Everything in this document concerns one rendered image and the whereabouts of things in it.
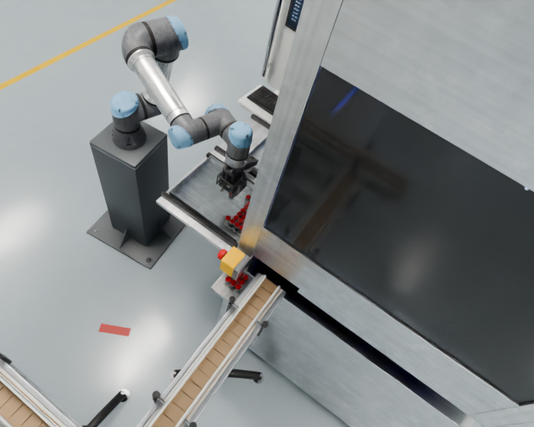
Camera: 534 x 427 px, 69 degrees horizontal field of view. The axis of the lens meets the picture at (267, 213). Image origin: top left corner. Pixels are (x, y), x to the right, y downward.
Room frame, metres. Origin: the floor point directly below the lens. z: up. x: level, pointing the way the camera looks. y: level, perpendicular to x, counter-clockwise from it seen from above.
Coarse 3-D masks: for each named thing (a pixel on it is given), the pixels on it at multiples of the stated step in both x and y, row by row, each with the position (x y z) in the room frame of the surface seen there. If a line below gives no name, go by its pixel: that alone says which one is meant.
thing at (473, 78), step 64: (384, 0) 0.62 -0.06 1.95; (448, 0) 0.60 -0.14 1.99; (512, 0) 0.58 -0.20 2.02; (320, 64) 0.64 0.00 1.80; (384, 64) 0.61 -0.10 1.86; (448, 64) 0.58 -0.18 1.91; (512, 64) 0.56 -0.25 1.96; (448, 128) 0.57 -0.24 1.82; (512, 128) 0.54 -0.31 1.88; (256, 256) 0.64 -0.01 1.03; (384, 320) 0.50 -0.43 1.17; (448, 384) 0.42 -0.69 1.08
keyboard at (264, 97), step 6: (258, 90) 1.70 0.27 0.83; (264, 90) 1.72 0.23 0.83; (252, 96) 1.64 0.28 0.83; (258, 96) 1.65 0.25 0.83; (264, 96) 1.68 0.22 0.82; (270, 96) 1.69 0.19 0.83; (276, 96) 1.70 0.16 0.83; (258, 102) 1.62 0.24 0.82; (264, 102) 1.63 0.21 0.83; (270, 102) 1.64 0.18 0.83; (264, 108) 1.59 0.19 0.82; (270, 108) 1.59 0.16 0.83
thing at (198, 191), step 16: (208, 160) 1.07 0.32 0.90; (192, 176) 0.97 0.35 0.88; (208, 176) 1.00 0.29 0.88; (176, 192) 0.87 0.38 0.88; (192, 192) 0.90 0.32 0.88; (208, 192) 0.92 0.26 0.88; (224, 192) 0.95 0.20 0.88; (240, 192) 0.98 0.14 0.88; (192, 208) 0.81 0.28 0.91; (208, 208) 0.85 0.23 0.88; (224, 208) 0.87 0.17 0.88; (240, 208) 0.90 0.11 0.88; (224, 224) 0.80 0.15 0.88
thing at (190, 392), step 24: (264, 288) 0.58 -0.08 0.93; (240, 312) 0.47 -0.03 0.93; (264, 312) 0.50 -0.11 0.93; (216, 336) 0.35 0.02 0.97; (240, 336) 0.39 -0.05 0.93; (192, 360) 0.27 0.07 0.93; (216, 360) 0.29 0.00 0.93; (192, 384) 0.21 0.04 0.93; (216, 384) 0.23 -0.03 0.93; (168, 408) 0.12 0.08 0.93; (192, 408) 0.14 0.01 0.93
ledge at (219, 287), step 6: (222, 276) 0.59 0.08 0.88; (216, 282) 0.56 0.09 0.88; (222, 282) 0.57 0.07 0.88; (216, 288) 0.54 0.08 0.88; (222, 288) 0.55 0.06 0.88; (228, 288) 0.55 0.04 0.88; (222, 294) 0.53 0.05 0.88; (228, 294) 0.53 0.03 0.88; (234, 294) 0.54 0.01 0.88; (240, 294) 0.55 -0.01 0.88; (228, 300) 0.51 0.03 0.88
